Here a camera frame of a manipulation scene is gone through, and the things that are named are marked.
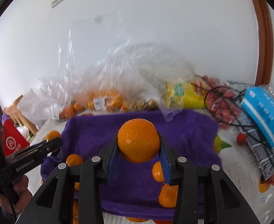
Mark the small red fruit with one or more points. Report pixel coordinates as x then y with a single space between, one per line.
241 139

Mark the wooden chair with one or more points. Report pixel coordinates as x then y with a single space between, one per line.
22 116

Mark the person's left hand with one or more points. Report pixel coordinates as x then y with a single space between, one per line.
23 191

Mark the red paper bag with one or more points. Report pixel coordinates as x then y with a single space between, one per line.
13 140

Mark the clear bag of brown fruits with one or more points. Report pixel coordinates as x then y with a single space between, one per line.
151 86

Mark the tall clear bag of oranges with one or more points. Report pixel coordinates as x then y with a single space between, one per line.
104 93

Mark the blue tissue pack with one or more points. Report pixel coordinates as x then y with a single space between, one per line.
265 116

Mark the purple towel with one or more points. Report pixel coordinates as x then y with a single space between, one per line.
137 186

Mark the yellow snack bag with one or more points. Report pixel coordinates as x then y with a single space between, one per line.
188 95

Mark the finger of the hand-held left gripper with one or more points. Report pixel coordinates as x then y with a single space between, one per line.
48 148

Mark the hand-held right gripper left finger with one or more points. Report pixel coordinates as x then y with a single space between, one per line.
111 165

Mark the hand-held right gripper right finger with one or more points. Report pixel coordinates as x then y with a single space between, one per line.
166 168

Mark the bag of red fruits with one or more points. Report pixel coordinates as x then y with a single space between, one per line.
223 107

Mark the white plastic bag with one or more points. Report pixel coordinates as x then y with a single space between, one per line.
31 102

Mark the purple bag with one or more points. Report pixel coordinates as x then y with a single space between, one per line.
5 119

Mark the small clear bag of oranges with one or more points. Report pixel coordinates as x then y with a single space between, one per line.
64 102

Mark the brown wooden door frame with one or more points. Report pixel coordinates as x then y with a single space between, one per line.
264 39

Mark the large orange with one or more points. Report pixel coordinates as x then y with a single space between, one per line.
138 142

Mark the grey plaid cloth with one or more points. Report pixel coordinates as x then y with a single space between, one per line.
260 154

